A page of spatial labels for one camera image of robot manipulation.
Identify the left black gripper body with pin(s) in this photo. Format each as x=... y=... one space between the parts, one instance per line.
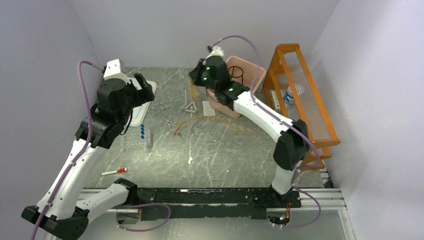
x=137 y=97

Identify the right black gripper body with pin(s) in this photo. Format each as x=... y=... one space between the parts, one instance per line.
x=200 y=77

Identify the black iron ring stand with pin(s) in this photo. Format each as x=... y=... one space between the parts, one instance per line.
x=236 y=74

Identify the metal crucible tongs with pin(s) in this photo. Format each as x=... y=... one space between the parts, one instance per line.
x=159 y=110

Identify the tan bottle brush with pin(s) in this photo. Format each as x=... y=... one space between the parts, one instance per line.
x=192 y=90

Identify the white paper packet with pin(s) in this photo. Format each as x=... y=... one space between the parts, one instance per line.
x=207 y=109

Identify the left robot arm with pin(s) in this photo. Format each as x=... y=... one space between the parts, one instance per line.
x=60 y=212

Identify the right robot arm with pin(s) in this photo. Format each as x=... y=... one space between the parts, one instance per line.
x=290 y=136

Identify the white plastic tray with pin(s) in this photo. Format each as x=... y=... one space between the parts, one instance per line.
x=140 y=111

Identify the pink plastic bin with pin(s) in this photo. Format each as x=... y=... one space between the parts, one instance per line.
x=250 y=70

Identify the clear well plate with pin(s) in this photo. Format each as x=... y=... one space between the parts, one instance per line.
x=132 y=140

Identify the small white box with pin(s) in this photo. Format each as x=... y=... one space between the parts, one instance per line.
x=275 y=102

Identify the red white marker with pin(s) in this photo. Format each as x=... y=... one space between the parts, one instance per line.
x=121 y=170

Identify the orange wooden rack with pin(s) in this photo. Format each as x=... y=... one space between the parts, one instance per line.
x=288 y=67

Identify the white blue bottle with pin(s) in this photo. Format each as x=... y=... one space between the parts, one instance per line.
x=289 y=97

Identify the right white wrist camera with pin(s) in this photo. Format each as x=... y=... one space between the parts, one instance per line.
x=214 y=51

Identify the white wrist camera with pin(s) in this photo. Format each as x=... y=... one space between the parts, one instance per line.
x=214 y=51
x=115 y=69

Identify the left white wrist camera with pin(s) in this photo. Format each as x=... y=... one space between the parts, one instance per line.
x=115 y=69

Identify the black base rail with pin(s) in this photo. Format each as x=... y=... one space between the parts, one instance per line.
x=256 y=203

